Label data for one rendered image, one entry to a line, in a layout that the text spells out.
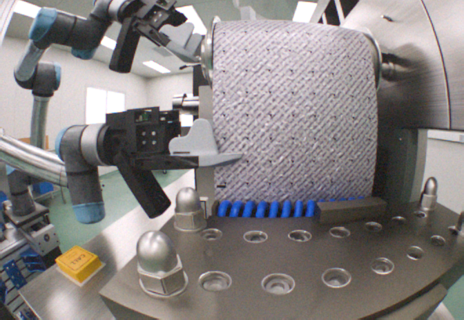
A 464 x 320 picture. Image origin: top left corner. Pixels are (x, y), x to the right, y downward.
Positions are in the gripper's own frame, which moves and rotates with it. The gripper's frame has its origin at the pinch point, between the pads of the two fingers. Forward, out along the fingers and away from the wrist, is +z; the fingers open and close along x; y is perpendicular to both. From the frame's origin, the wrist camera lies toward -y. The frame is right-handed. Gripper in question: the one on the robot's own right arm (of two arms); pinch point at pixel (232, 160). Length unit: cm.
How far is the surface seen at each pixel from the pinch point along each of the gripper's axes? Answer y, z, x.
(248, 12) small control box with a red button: 58, 1, 57
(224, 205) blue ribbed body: -5.1, -0.7, -3.1
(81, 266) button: -16.7, -23.4, -11.0
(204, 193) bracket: -7.7, -6.1, 7.8
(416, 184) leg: -10, 48, 13
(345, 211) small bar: -4.8, 13.5, -6.4
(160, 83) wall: 144, -303, 556
